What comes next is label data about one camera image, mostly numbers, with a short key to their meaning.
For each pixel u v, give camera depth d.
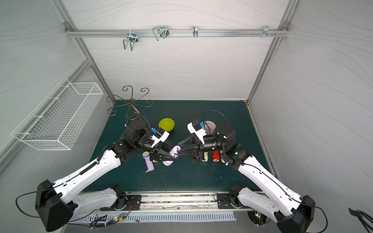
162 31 0.77
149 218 0.70
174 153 0.55
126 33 0.78
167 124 1.03
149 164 0.84
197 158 0.54
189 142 0.58
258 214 0.72
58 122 0.69
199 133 0.52
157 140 0.54
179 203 0.75
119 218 0.69
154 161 0.86
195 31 0.78
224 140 0.48
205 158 0.43
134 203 0.74
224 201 0.74
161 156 0.56
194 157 0.53
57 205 0.37
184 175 0.82
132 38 0.78
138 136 0.56
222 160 0.86
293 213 0.38
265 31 0.77
